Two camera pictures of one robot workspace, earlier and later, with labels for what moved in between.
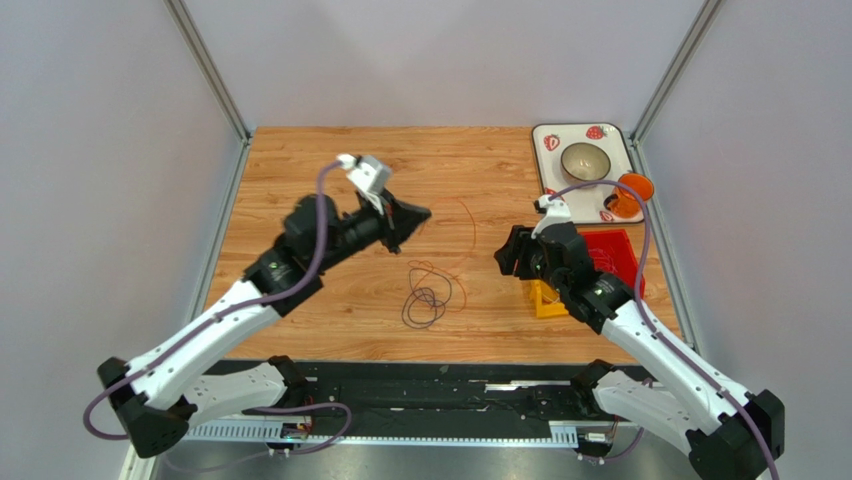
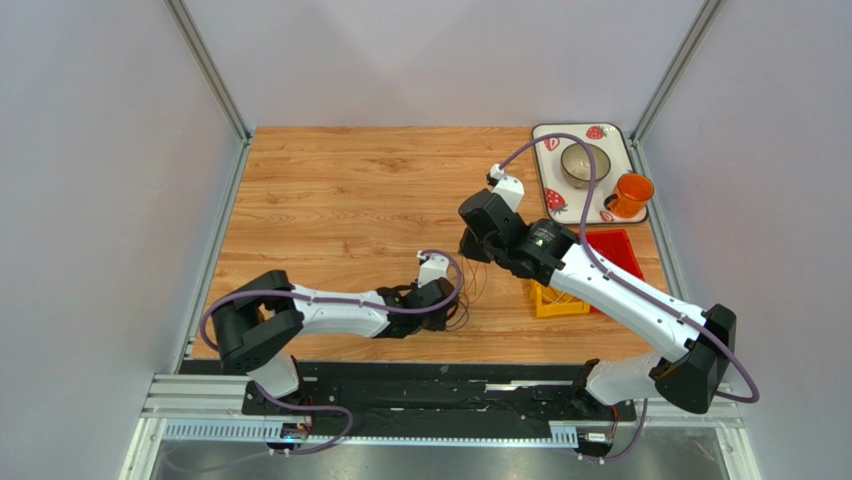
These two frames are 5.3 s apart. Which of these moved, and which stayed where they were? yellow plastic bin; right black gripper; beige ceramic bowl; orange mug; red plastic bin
Moved: right black gripper
Stayed: red plastic bin; orange mug; yellow plastic bin; beige ceramic bowl
